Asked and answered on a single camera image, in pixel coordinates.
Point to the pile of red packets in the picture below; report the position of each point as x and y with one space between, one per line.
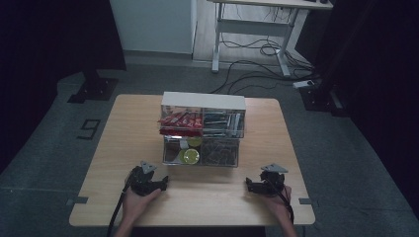
181 123

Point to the black curtain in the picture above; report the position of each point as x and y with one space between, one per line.
49 49
378 82

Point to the black tape floor marker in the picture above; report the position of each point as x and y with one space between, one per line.
89 129

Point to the pile of silver sachets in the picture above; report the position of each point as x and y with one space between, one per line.
222 123

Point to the person's right hand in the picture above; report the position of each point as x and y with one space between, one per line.
280 204

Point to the small white packet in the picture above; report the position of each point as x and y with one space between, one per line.
184 143

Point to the clear organizer with white top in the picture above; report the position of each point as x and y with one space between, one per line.
204 100

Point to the white power strip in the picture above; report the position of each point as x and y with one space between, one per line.
303 84

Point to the black stand base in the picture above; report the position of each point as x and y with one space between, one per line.
95 89
321 98

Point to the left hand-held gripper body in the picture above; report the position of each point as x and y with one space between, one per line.
141 182

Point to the white cabinet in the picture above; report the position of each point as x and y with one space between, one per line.
151 26

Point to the pile of dark packets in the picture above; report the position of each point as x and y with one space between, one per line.
219 153

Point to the white desk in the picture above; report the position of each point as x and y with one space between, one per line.
257 26

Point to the round green-lid cup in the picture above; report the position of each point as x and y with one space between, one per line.
180 156
194 141
191 156

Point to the person's left hand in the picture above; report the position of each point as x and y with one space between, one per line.
136 204

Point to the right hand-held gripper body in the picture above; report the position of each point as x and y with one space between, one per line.
272 182

